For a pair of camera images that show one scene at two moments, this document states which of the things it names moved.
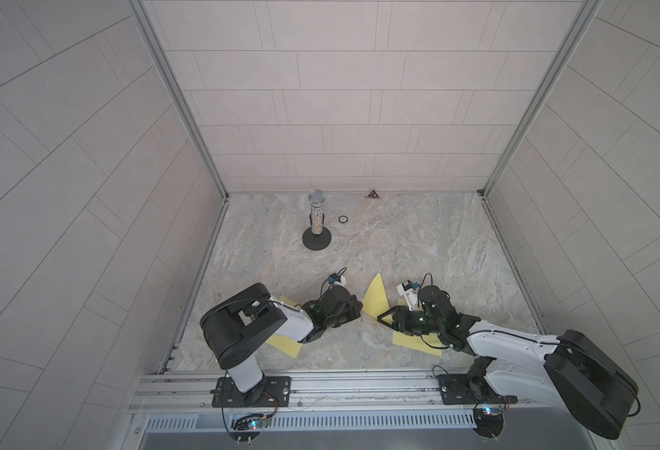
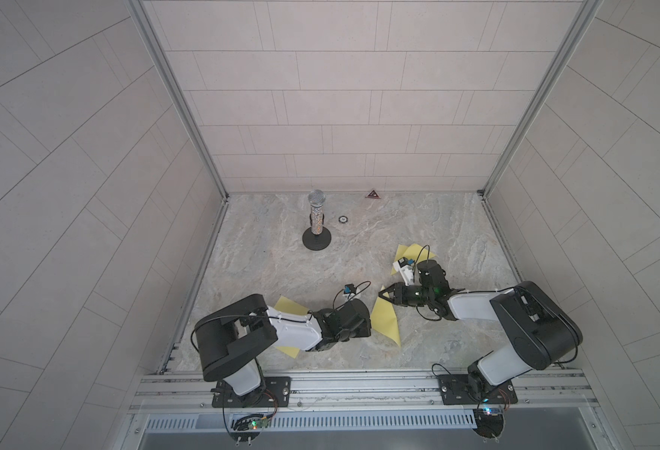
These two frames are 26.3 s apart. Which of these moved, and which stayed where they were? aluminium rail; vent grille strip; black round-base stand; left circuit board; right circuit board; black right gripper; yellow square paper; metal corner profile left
Moved: black right gripper; yellow square paper
Stayed: aluminium rail; vent grille strip; left circuit board; black round-base stand; metal corner profile left; right circuit board
